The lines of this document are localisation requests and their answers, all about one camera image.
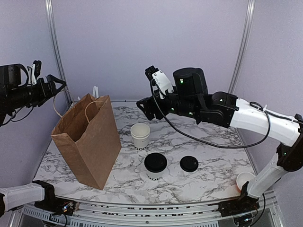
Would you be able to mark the black cup lid stack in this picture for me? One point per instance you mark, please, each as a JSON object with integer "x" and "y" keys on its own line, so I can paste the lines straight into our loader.
{"x": 189, "y": 163}

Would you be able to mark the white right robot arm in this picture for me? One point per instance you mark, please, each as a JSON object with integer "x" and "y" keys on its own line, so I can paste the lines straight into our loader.
{"x": 227, "y": 110}

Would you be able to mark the white paper coffee cup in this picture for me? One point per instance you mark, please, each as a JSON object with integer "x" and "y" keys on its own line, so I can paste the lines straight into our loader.
{"x": 154, "y": 176}

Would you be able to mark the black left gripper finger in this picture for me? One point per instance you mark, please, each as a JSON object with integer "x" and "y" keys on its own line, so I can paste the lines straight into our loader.
{"x": 54, "y": 91}
{"x": 51, "y": 78}

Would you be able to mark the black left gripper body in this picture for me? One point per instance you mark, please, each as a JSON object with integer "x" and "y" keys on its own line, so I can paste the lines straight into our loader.
{"x": 19, "y": 98}

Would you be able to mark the white cup with stirrers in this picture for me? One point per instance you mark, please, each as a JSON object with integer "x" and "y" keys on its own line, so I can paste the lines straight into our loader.
{"x": 95, "y": 91}

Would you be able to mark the stacked white paper cups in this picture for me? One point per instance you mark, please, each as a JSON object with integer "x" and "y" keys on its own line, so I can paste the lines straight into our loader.
{"x": 140, "y": 133}

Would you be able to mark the aluminium front rail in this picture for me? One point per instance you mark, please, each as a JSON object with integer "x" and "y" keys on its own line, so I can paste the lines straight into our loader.
{"x": 198, "y": 214}

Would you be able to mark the white orange paper cup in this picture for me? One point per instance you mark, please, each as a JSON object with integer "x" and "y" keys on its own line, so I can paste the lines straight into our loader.
{"x": 242, "y": 178}

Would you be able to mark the aluminium frame post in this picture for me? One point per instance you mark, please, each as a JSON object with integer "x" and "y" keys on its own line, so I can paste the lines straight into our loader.
{"x": 54, "y": 40}
{"x": 243, "y": 45}

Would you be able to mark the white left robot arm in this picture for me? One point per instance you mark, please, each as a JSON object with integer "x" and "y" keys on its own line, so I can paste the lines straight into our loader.
{"x": 41, "y": 193}

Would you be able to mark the black plastic cup lid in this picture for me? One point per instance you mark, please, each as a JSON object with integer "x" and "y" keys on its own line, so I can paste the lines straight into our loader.
{"x": 155, "y": 162}

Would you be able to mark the right aluminium frame post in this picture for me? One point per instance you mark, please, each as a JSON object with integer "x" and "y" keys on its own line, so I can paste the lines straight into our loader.
{"x": 243, "y": 45}

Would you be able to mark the brown paper bag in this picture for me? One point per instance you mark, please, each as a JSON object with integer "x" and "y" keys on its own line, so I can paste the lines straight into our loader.
{"x": 88, "y": 139}

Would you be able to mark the left aluminium frame post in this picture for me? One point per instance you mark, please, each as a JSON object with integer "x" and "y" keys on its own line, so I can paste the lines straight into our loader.
{"x": 54, "y": 40}

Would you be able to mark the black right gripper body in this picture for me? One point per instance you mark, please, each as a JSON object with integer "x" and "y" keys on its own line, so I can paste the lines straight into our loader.
{"x": 185, "y": 106}

